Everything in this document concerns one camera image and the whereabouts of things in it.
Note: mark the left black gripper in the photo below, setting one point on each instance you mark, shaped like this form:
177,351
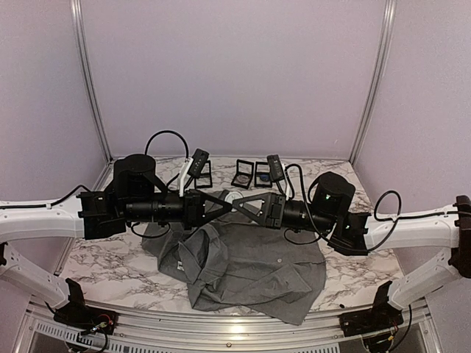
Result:
194,215

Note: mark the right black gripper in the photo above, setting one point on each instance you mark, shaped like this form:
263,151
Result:
265,218

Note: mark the black display frame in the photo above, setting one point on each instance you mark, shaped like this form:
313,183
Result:
205,179
262,168
243,167

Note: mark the grey button shirt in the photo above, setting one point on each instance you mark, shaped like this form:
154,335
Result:
233,262

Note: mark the front aluminium rail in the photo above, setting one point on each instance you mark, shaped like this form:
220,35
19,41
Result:
156,331

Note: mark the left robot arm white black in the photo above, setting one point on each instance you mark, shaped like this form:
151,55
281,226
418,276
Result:
135,195

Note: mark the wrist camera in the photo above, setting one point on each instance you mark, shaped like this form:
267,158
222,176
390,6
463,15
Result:
277,173
191,170

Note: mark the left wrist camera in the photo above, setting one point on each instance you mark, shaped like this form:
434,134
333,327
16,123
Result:
191,170

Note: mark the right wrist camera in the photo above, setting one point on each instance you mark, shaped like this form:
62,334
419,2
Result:
277,173

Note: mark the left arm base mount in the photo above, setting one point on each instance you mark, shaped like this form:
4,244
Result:
77,313

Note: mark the aluminium frame post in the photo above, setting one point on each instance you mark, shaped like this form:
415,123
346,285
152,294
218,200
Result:
90,91
379,68

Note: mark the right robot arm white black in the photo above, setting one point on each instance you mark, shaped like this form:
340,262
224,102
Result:
327,215

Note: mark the middle black display frame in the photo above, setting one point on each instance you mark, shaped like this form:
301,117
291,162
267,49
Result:
243,167

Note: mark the right aluminium frame post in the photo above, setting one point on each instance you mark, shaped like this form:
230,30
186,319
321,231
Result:
379,68

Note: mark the dark patterned round brooch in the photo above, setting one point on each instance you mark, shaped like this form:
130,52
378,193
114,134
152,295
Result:
232,196

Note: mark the left black display frame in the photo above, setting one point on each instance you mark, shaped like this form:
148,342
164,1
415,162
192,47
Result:
205,179

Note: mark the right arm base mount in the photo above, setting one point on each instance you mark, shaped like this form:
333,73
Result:
381,315

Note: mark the left aluminium frame post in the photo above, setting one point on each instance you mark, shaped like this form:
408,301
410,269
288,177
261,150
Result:
90,91

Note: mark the right black display frame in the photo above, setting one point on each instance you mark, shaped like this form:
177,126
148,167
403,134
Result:
262,168

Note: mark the pink round brooch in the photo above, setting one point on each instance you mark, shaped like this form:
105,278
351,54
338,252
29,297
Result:
242,179

